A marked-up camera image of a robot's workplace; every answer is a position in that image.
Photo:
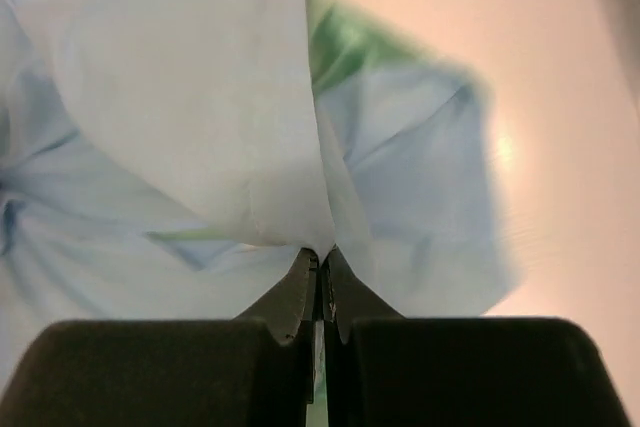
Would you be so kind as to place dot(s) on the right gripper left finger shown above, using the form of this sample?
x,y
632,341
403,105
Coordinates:
x,y
256,369

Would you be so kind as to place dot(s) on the light blue pillowcase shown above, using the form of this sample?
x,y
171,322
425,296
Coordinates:
x,y
169,159

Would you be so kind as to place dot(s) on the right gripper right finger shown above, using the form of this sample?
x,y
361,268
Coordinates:
x,y
384,369

